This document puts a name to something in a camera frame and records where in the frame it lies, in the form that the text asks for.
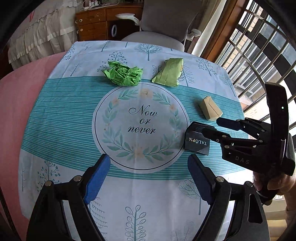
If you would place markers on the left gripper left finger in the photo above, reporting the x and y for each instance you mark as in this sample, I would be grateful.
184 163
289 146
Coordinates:
48 220

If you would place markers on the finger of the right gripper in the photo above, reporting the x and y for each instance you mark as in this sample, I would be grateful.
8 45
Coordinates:
225 139
247 125

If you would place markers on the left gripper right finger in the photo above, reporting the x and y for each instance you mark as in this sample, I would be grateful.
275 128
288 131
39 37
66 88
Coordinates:
248 221

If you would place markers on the black Talopn box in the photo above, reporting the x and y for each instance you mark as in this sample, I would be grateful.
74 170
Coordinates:
194 139

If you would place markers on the light green snack wrapper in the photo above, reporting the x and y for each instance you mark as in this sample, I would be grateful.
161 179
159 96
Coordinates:
170 74

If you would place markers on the green paper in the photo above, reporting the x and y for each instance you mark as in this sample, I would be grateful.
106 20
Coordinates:
123 75

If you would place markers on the right hand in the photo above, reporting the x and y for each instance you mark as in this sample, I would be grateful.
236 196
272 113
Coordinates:
282 183

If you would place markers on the beige small carton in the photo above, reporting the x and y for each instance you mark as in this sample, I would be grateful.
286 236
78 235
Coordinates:
210 109

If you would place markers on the metal window grille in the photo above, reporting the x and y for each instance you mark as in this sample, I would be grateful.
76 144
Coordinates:
257 52

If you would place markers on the tree print tablecloth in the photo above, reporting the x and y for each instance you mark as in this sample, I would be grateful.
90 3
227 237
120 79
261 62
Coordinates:
80 114

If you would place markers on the grey office chair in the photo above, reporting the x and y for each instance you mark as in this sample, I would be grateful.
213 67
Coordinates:
165 23

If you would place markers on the pink bed sheet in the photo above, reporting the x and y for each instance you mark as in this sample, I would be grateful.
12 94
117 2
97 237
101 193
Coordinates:
19 91

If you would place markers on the wooden desk with drawers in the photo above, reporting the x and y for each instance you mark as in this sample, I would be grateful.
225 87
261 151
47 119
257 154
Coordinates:
102 23

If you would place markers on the white frilled cover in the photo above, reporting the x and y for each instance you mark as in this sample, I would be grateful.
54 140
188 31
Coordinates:
49 29

